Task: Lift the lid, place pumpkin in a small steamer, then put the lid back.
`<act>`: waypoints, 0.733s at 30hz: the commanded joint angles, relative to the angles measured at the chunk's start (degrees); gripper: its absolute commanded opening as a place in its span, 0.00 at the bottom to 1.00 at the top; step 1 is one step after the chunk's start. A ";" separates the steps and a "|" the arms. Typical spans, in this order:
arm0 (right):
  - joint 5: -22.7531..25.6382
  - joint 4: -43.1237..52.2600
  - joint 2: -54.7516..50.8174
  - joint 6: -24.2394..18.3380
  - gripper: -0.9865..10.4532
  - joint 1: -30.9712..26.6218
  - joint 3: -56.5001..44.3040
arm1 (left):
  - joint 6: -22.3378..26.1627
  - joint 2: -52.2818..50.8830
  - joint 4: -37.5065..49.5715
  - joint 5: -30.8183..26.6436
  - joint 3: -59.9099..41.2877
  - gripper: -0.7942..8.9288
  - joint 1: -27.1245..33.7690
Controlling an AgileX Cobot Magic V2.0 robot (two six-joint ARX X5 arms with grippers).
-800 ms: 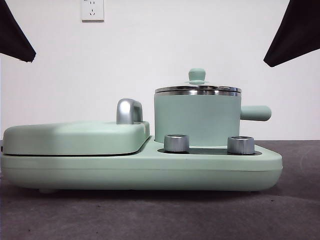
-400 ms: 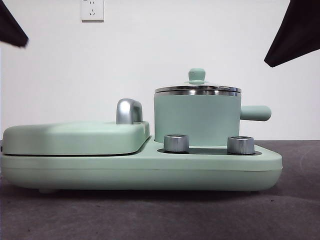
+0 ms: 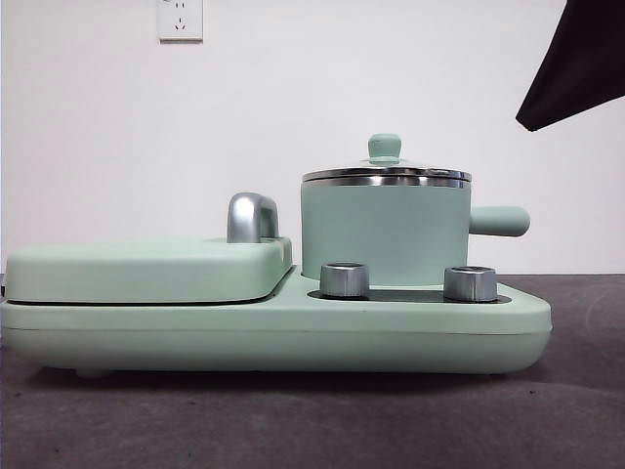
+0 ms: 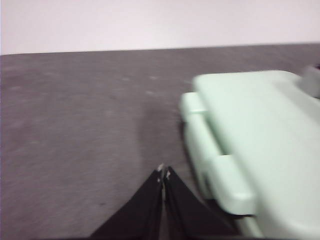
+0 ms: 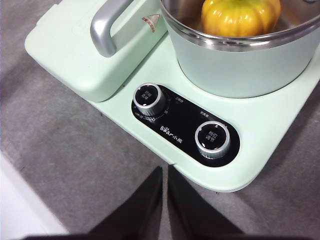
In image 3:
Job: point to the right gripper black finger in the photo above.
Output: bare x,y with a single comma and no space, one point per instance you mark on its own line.
581,63

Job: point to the glass lid with green knob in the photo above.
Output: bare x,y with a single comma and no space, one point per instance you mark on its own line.
385,146

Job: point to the mint green steamer pot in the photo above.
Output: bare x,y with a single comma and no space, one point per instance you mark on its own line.
386,234

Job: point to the silver control knob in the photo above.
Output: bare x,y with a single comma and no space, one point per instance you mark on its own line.
345,281
470,284

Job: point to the mint green breakfast machine base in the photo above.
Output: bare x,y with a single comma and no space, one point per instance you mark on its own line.
293,337

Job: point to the white wall socket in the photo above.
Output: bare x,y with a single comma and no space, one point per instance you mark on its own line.
179,22

